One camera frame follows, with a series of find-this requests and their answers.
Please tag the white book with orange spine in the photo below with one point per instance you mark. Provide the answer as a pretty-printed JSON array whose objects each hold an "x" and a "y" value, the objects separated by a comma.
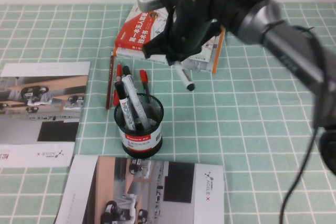
[{"x": 199, "y": 66}]

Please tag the black and grey right robot arm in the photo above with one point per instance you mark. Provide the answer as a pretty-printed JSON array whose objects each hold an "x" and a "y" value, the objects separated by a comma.
[{"x": 288, "y": 45}]

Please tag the black mesh pen holder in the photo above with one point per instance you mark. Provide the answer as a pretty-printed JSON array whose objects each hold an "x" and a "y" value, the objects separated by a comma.
[{"x": 141, "y": 145}]

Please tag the white marker with black cap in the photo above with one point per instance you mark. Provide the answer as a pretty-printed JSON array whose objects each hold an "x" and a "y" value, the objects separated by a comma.
[
  {"x": 183, "y": 75},
  {"x": 136, "y": 100},
  {"x": 119, "y": 91}
]

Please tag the AgileX brochure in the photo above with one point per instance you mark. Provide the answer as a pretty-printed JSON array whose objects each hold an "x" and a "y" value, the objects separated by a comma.
[
  {"x": 131, "y": 195},
  {"x": 39, "y": 98}
]

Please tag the green checked tablecloth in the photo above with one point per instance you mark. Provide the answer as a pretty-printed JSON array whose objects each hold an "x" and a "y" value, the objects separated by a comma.
[{"x": 249, "y": 129}]

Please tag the red and white map book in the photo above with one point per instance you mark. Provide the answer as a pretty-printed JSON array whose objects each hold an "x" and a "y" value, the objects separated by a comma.
[{"x": 131, "y": 35}]

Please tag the black pen with red cap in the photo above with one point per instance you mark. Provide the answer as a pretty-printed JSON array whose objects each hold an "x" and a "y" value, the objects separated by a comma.
[{"x": 143, "y": 77}]

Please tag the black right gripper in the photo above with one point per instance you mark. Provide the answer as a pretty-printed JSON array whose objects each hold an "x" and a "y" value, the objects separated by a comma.
[{"x": 194, "y": 11}]

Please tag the brown wooden pencil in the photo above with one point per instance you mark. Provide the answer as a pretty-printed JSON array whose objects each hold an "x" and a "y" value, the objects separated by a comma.
[{"x": 110, "y": 82}]

